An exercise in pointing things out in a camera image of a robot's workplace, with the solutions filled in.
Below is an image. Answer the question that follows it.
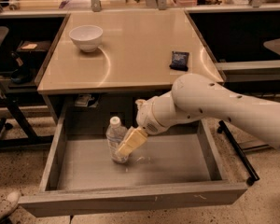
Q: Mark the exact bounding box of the dark blue snack packet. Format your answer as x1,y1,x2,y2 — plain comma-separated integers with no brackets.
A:
169,51,189,71

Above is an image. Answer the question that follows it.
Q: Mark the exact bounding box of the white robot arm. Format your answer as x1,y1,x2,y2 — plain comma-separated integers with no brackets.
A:
117,74,280,156

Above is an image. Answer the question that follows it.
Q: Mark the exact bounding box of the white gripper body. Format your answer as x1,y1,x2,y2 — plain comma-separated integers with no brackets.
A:
135,98,165,135

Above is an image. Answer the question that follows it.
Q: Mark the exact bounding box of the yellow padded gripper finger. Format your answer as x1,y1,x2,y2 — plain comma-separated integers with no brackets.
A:
116,127,147,157

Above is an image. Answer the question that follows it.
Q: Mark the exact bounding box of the black chair frame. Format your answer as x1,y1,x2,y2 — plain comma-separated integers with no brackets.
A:
0,26,55,170

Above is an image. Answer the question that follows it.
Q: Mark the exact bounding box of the white ceramic bowl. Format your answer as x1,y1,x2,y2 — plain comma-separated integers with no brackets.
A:
69,25,103,52

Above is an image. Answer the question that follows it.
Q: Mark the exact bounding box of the open grey drawer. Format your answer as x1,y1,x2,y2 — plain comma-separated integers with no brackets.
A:
20,107,247,217

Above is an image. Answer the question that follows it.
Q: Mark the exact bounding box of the black wheeled stand base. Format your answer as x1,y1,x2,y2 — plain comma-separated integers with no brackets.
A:
217,120,259,186

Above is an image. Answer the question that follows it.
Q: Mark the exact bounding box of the beige top counter cabinet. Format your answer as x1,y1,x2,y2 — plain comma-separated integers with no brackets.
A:
38,9,223,118

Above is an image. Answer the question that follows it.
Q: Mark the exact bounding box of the clear plastic water bottle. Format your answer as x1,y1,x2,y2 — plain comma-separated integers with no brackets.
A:
105,116,129,163

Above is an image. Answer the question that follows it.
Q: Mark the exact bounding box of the white shoe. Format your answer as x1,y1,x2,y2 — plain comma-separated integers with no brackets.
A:
0,191,21,222

